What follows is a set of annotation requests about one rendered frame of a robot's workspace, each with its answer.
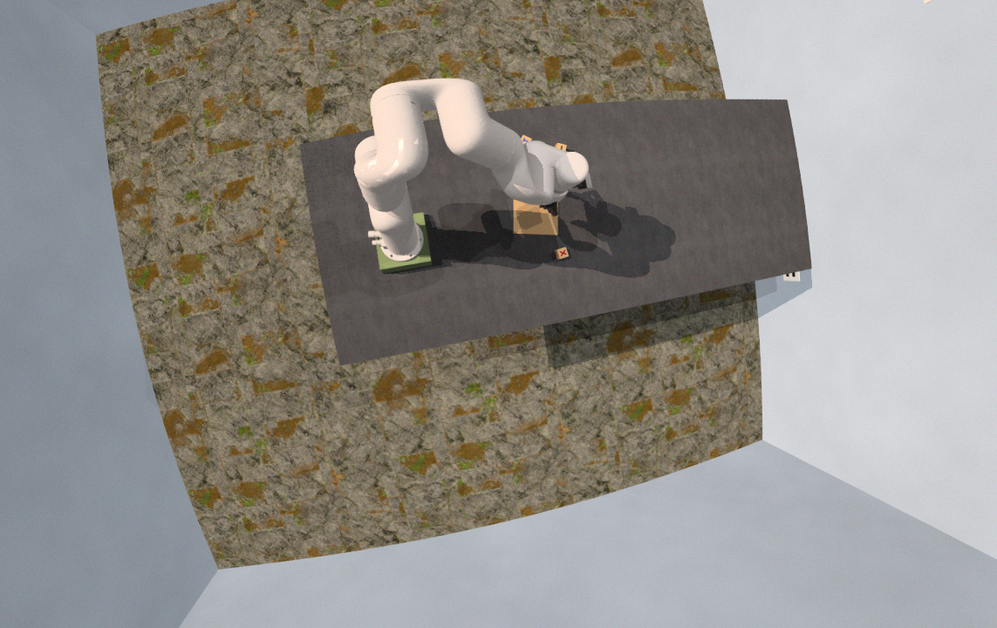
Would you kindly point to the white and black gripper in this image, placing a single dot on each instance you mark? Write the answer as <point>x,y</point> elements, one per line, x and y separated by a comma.
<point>552,205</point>

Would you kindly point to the tan flat mat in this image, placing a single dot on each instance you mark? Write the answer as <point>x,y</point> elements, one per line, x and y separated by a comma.
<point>532,220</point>

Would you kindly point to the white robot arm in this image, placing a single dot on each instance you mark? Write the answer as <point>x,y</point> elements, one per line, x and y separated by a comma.
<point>469,133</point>

